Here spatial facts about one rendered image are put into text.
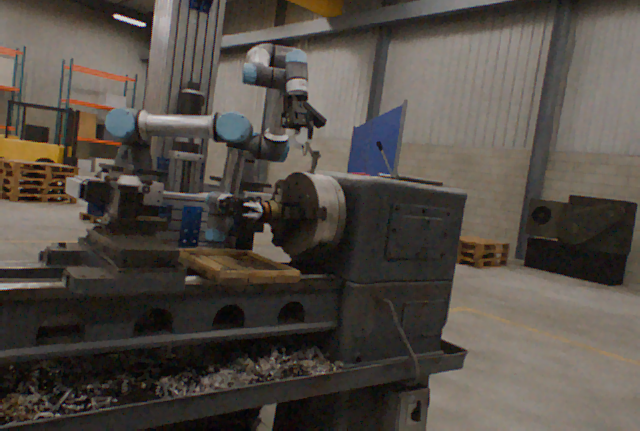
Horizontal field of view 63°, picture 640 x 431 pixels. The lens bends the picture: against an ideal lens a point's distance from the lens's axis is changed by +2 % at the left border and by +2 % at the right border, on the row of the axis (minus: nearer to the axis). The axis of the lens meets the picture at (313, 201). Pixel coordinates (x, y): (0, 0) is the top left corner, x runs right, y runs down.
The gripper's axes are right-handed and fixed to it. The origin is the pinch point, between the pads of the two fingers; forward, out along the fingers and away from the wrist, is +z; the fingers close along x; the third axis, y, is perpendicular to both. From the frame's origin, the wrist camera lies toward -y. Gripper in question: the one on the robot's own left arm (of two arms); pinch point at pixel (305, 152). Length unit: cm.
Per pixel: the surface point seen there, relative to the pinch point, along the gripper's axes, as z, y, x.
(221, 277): 41, 28, -8
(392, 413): 93, -50, -19
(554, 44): -463, -929, -352
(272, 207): 16.7, 4.4, -15.2
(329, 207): 17.6, -11.9, -3.5
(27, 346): 57, 77, -16
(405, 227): 24, -45, 1
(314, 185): 9.6, -7.5, -5.9
